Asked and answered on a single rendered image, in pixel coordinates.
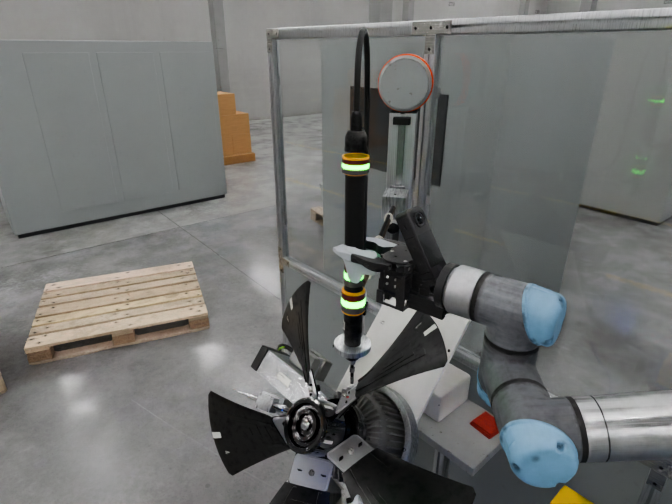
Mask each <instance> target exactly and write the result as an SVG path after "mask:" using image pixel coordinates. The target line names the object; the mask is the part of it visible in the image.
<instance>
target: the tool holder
mask: <svg viewBox="0 0 672 504"><path fill-rule="evenodd" d="M366 296H367V290H366ZM366 296H365V312H364V313H363V318H362V333H361V344H360V345H359V346H358V347H348V346H346V345H345V344H344V334H341V335H339V336H338V337H337V338H336V339H335V341H334V345H333V347H334V349H335V351H336V353H337V354H339V355H340V356H342V357H345V358H350V359H356V358H361V357H364V356H366V355H367V354H368V353H369V352H370V350H371V341H370V339H369V338H368V337H367V336H365V335H363V334H364V316H365V315H366V313H367V310H368V302H367V301H366Z"/></svg>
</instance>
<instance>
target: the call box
mask: <svg viewBox="0 0 672 504"><path fill-rule="evenodd" d="M550 504H594V503H592V502H591V501H589V500H588V499H586V498H584V497H583V496H581V495H580V494H578V493H577V492H575V491H574V490H572V489H571V488H569V487H568V486H566V485H564V486H563V487H562V488H561V490H560V491H559V492H558V493H557V495H556V496H555V497H554V499H553V500H552V501H551V502H550Z"/></svg>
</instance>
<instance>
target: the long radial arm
mask: <svg viewBox="0 0 672 504"><path fill-rule="evenodd" d="M289 358H290V357H289V356H286V355H283V354H280V353H277V352H274V351H272V350H268V352H267V354H266V356H265V358H264V359H263V361H262V363H261V365H260V367H259V368H258V370H257V372H258V373H259V374H260V375H261V376H262V377H263V378H265V379H266V380H267V381H268V382H269V383H270V384H271V385H272V386H273V387H275V388H276V389H277V390H278V391H279V392H280V393H281V394H282V395H284V396H285V397H286V398H287V399H288V400H289V401H290V402H291V403H293V404H294V403H295V402H296V401H297V400H299V399H301V398H304V397H311V396H309V391H308V388H309V386H308V385H307V383H305V380H304V375H303V371H301V370H300V369H299V368H298V367H296V366H295V365H294V364H293V363H291V362H290V360H289ZM315 381H316V385H320V390H321V391H319V392H318V394H319V395H318V399H321V400H325V401H327V400H329V397H330V398H332V399H333V396H332V395H333V394H334V395H337V392H336V391H335V390H333V389H332V388H331V387H330V386H328V385H327V384H326V383H324V382H322V381H318V380H316V379H315Z"/></svg>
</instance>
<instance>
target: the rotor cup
mask: <svg viewBox="0 0 672 504"><path fill-rule="evenodd" d="M339 400H340V399H339V398H333V399H329V400H327V401H325V400H321V399H317V398H313V397H304V398H301V399H299V400H297V401H296V402H295V403H294V404H293V405H292V406H291V407H290V409H289V410H288V412H287V415H286V418H285V422H284V436H285V440H286V442H287V444H288V446H289V447H290V449H291V450H292V451H294V452H295V453H297V454H300V455H306V456H316V457H319V458H323V459H327V458H326V457H325V455H326V454H327V453H328V452H329V451H330V450H332V449H333V448H335V447H336V446H338V445H339V444H340V443H342V442H343V441H345V440H346V439H348V438H349V437H351V436H352V435H355V434H356V435H358V436H359V437H361V438H362V436H363V423H362V419H361V416H360V413H359V411H358V410H357V408H356V407H355V406H354V407H351V408H350V409H349V410H348V411H347V412H346V413H345V414H344V415H343V416H342V417H341V418H340V419H339V418H338V417H339V414H340V412H339V413H338V414H336V413H335V412H336V409H337V406H338V403H339ZM324 405H326V406H330V407H332V408H333V409H334V410H332V409H328V408H325V406H324ZM304 420H307V421H308V423H309V427H308V429H307V430H303V429H302V428H301V423H302V421H304ZM325 440H329V441H333V443H332V444H326V443H323V442H324V441H325ZM327 460H328V459H327Z"/></svg>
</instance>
